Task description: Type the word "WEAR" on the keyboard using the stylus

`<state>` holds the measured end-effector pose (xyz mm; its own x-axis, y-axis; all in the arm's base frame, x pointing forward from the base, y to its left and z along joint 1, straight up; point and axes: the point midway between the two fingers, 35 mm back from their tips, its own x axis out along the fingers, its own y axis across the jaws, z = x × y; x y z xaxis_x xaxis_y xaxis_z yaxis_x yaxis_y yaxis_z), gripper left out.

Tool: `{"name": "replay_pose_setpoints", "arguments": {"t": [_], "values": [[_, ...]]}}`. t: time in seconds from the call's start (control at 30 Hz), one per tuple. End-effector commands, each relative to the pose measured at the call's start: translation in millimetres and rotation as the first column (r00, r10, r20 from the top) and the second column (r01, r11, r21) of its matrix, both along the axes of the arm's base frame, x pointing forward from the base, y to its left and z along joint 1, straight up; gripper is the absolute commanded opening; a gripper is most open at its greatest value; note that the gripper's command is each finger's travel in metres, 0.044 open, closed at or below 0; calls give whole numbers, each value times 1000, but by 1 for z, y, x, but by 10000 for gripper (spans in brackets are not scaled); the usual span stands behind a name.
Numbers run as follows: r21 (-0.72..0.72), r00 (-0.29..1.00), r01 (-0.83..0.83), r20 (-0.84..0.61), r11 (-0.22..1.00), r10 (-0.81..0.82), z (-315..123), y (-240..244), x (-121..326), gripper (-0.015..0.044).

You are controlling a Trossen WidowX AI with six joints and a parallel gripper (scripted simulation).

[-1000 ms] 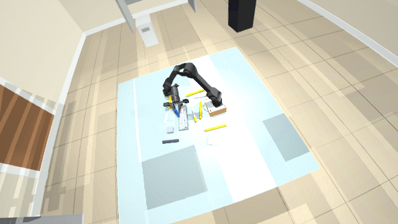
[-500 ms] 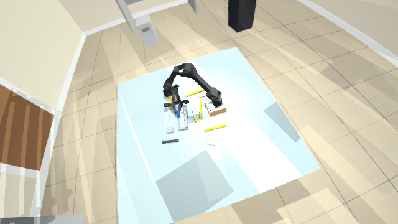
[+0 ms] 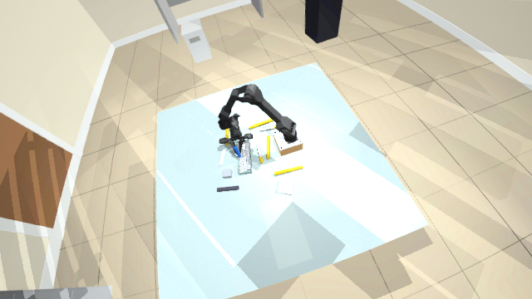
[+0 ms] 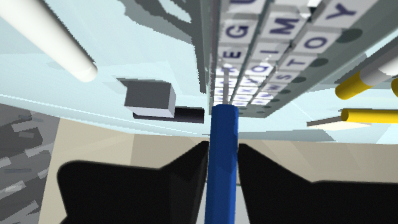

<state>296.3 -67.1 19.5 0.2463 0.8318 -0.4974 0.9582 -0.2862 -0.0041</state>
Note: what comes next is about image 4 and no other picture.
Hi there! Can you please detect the dark grey cylinder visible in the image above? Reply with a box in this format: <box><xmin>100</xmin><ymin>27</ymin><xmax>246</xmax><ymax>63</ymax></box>
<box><xmin>133</xmin><ymin>108</ymin><xmax>205</xmax><ymax>124</ymax></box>

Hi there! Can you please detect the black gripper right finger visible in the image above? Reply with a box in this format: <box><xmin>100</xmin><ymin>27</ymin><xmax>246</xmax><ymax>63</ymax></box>
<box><xmin>237</xmin><ymin>143</ymin><xmax>398</xmax><ymax>224</ymax></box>

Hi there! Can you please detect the blue stylus with grey tip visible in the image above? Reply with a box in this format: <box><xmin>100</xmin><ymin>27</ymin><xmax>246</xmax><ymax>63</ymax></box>
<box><xmin>204</xmin><ymin>83</ymin><xmax>239</xmax><ymax>224</ymax></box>

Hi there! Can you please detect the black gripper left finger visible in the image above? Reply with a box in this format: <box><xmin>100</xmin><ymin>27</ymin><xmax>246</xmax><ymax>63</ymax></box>
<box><xmin>56</xmin><ymin>141</ymin><xmax>209</xmax><ymax>224</ymax></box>

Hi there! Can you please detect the grey keyboard with white letter keys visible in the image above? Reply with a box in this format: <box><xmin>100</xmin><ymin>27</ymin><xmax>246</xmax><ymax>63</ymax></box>
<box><xmin>201</xmin><ymin>0</ymin><xmax>398</xmax><ymax>119</ymax></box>

